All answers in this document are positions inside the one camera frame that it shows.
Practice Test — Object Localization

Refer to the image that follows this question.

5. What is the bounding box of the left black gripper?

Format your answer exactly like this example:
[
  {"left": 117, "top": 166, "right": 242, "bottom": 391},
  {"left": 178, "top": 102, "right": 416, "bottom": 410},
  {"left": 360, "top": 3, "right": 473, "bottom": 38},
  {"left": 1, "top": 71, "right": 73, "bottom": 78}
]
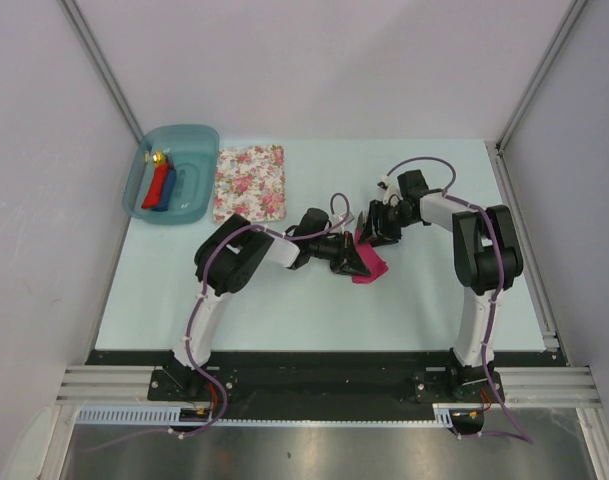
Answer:
[{"left": 309, "top": 231, "right": 370, "bottom": 278}]

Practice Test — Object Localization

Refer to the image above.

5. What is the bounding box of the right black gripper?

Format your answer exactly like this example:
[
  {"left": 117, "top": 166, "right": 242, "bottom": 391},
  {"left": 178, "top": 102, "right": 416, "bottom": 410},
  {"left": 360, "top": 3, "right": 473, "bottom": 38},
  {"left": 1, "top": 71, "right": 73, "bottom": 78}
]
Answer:
[{"left": 358, "top": 200, "right": 418, "bottom": 249}]

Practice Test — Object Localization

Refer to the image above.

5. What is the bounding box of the magenta paper napkin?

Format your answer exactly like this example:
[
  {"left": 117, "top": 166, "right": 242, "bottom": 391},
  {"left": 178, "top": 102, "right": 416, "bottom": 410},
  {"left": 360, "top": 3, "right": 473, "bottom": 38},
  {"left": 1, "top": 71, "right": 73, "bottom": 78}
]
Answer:
[{"left": 352, "top": 229, "right": 389, "bottom": 284}]

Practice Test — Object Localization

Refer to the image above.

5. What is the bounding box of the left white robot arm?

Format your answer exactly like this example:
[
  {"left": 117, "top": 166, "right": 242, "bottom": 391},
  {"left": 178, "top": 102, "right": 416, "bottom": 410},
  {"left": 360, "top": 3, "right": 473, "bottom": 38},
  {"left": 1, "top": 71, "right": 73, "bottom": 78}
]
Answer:
[{"left": 164, "top": 208, "right": 371, "bottom": 400}]

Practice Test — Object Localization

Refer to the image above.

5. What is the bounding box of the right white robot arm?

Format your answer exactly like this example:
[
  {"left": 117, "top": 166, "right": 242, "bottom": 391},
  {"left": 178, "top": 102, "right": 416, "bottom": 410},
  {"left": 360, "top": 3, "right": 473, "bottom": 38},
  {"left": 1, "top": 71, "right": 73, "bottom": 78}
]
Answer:
[{"left": 357, "top": 170, "right": 524, "bottom": 402}]

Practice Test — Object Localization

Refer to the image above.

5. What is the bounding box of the floral cloth mat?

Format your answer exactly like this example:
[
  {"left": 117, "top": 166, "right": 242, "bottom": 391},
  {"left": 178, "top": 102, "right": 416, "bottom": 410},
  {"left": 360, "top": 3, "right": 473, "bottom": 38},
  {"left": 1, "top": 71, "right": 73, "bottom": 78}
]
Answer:
[{"left": 213, "top": 144, "right": 287, "bottom": 224}]

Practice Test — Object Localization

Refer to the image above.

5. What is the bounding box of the teal plastic bin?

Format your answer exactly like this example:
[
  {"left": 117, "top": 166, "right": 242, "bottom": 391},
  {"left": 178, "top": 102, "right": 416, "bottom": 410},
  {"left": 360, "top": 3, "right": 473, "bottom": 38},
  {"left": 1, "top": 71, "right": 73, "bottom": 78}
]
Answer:
[{"left": 122, "top": 124, "right": 219, "bottom": 225}]

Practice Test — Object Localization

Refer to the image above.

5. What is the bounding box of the blue marker pen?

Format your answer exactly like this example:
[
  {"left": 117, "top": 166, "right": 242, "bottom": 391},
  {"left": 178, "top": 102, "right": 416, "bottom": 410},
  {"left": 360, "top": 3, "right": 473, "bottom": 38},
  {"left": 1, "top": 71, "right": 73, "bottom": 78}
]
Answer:
[{"left": 152, "top": 169, "right": 177, "bottom": 211}]

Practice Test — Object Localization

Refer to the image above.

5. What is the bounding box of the red marker pen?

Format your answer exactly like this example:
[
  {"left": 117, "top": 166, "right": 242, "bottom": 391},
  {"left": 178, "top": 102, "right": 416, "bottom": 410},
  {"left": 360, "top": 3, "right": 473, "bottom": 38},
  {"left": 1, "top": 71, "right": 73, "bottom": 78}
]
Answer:
[{"left": 141, "top": 163, "right": 169, "bottom": 210}]

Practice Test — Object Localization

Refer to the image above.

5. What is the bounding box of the gold foil candy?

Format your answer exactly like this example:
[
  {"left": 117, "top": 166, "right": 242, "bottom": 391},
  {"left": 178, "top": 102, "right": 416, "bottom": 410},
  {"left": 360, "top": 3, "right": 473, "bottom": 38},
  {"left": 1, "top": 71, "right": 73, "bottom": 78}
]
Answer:
[{"left": 144, "top": 150, "right": 169, "bottom": 168}]

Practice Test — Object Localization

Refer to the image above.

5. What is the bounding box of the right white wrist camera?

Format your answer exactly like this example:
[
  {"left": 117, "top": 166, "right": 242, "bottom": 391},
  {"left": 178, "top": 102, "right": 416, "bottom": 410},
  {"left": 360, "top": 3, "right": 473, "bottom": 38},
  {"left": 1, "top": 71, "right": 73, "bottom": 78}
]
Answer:
[{"left": 377, "top": 175, "right": 403, "bottom": 206}]

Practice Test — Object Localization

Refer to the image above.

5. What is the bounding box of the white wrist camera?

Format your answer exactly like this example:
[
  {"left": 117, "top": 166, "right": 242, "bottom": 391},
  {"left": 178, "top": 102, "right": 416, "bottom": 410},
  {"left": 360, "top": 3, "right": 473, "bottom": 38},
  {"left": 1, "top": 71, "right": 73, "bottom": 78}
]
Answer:
[
  {"left": 330, "top": 212, "right": 354, "bottom": 232},
  {"left": 377, "top": 175, "right": 403, "bottom": 206}
]

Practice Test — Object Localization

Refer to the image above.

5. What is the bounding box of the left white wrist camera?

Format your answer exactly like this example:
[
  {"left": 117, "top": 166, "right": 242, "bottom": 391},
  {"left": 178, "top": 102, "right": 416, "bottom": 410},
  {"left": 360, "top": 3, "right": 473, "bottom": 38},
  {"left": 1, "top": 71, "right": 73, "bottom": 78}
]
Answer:
[{"left": 330, "top": 212, "right": 354, "bottom": 232}]

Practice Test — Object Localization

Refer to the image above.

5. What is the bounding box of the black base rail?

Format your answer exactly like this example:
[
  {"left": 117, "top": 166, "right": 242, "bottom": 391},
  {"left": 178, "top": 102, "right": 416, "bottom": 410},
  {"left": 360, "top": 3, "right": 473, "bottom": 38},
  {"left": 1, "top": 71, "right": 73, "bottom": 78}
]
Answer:
[{"left": 86, "top": 348, "right": 568, "bottom": 424}]

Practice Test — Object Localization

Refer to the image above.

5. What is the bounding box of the white cable duct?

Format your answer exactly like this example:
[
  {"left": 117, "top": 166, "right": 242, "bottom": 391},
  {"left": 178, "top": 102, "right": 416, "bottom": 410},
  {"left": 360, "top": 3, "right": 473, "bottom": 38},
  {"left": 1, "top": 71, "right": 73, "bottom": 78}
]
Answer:
[{"left": 76, "top": 405, "right": 455, "bottom": 429}]

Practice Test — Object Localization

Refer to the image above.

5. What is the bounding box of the aluminium frame rail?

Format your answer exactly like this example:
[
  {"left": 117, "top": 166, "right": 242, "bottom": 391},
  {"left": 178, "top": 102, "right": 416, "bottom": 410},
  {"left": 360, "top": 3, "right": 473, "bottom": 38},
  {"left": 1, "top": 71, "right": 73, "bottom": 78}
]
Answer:
[{"left": 56, "top": 365, "right": 154, "bottom": 405}]

